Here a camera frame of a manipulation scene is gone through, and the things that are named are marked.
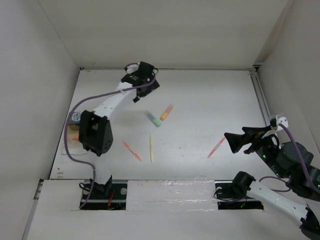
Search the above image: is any yellow thin pen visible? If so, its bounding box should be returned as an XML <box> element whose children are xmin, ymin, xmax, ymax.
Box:
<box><xmin>149</xmin><ymin>134</ymin><xmax>154</xmax><ymax>163</ymax></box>

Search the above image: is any orange thin pen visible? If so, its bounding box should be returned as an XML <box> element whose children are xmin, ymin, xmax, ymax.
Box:
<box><xmin>122</xmin><ymin>141</ymin><xmax>142</xmax><ymax>162</ymax></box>

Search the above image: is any aluminium rail right side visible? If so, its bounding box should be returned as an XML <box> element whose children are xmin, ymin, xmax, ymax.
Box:
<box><xmin>248</xmin><ymin>65</ymin><xmax>271</xmax><ymax>125</ymax></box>

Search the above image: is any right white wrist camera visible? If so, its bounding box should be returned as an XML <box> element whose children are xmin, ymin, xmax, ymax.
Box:
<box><xmin>269</xmin><ymin>113</ymin><xmax>289</xmax><ymax>132</ymax></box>

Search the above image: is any blue paint jar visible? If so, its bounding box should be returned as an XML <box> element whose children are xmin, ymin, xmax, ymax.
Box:
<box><xmin>70</xmin><ymin>111</ymin><xmax>82</xmax><ymax>126</ymax></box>

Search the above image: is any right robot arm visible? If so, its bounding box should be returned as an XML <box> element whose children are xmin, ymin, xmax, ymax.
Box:
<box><xmin>224</xmin><ymin>124</ymin><xmax>320</xmax><ymax>240</ymax></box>

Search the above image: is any pink thin pen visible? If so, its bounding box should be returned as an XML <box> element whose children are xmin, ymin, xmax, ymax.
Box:
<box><xmin>207</xmin><ymin>137</ymin><xmax>226</xmax><ymax>159</ymax></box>

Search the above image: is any orange highlighter clear cap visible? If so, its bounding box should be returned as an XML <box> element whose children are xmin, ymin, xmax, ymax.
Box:
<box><xmin>70</xmin><ymin>135</ymin><xmax>79</xmax><ymax>141</ymax></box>

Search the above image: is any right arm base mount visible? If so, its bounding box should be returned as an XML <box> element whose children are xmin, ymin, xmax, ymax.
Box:
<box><xmin>213</xmin><ymin>181</ymin><xmax>264</xmax><ymax>210</ymax></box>

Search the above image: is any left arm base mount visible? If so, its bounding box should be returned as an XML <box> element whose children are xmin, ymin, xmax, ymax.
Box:
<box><xmin>80</xmin><ymin>182</ymin><xmax>128</xmax><ymax>211</ymax></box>

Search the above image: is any yellow orange highlighter marker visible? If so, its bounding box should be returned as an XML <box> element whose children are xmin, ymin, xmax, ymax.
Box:
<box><xmin>160</xmin><ymin>104</ymin><xmax>175</xmax><ymax>121</ymax></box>

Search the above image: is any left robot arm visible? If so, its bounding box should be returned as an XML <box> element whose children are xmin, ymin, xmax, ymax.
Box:
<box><xmin>78</xmin><ymin>61</ymin><xmax>160</xmax><ymax>157</ymax></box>

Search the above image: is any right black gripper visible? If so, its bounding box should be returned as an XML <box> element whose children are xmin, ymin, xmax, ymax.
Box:
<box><xmin>223</xmin><ymin>124</ymin><xmax>285</xmax><ymax>177</ymax></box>

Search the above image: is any green highlighter marker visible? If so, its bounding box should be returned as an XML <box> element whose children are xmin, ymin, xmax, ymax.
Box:
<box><xmin>144</xmin><ymin>110</ymin><xmax>161</xmax><ymax>128</ymax></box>

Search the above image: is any clear plastic organizer tray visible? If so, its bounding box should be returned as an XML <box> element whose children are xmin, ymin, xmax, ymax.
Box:
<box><xmin>66</xmin><ymin>121</ymin><xmax>87</xmax><ymax>156</ymax></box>

